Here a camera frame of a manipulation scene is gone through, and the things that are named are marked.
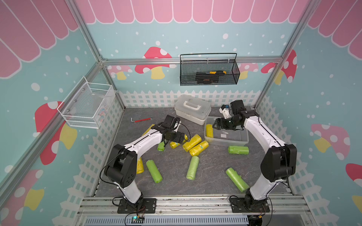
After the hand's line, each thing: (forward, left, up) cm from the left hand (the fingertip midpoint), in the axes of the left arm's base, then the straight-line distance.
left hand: (177, 138), depth 91 cm
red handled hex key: (+24, +23, -9) cm, 34 cm away
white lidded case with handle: (+25, -10, +2) cm, 27 cm away
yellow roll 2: (+9, -22, -4) cm, 24 cm away
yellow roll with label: (-2, +2, -6) cm, 7 cm away
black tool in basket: (+31, -18, +24) cm, 43 cm away
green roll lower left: (-20, +13, -7) cm, 24 cm away
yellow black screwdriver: (+35, -25, +26) cm, 50 cm away
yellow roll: (+2, -12, -5) cm, 13 cm away
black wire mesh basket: (+35, -20, +26) cm, 48 cm away
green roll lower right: (-23, -36, -7) cm, 44 cm away
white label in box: (+9, -33, -9) cm, 35 cm away
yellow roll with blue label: (-4, -14, -5) cm, 16 cm away
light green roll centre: (-17, -10, -6) cm, 21 cm away
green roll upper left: (-3, +11, -7) cm, 13 cm away
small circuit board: (-43, +20, -12) cm, 49 cm away
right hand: (+5, -26, +7) cm, 27 cm away
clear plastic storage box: (+7, -41, -9) cm, 43 cm away
